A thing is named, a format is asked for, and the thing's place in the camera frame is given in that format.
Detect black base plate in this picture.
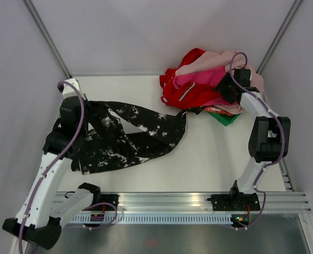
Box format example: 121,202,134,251
207,193,261,212
90,194,119,213

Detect left aluminium frame post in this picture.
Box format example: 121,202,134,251
22,0,72,78

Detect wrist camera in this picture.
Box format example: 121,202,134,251
234,68,252,87
57,78,82,99

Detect right aluminium frame post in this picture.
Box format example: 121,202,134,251
257,0,304,75

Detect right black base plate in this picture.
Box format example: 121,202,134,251
207,193,261,212

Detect magenta pink trousers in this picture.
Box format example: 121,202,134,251
173,66,226,88

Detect light pink trousers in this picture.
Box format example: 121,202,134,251
176,49,265,114

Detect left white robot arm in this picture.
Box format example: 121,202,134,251
2,78,102,253

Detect black white-splattered trousers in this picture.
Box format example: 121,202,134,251
71,101,203,175

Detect green folded garment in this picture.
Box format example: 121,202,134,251
208,112,240,126

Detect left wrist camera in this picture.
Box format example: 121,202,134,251
57,78,82,99

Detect white slotted cable duct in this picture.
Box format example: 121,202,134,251
69,213,232,225

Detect red trousers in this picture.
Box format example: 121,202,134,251
159,48,226,110

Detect aluminium mounting rail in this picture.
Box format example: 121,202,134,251
50,192,312,213

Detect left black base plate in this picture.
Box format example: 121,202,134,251
90,194,119,213

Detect aluminium frame post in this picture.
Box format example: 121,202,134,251
257,0,304,75
22,0,72,78

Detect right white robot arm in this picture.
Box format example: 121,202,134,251
215,68,291,210

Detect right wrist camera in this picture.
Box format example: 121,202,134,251
234,68,252,87

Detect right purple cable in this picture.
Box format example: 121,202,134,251
229,51,287,228

